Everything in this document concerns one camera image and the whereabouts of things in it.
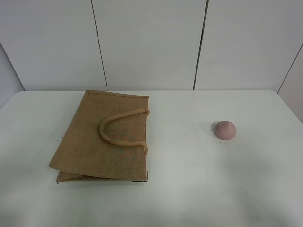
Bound brown linen tote bag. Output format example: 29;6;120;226
49;90;149;183

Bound pink peach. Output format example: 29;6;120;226
214;121;237;140

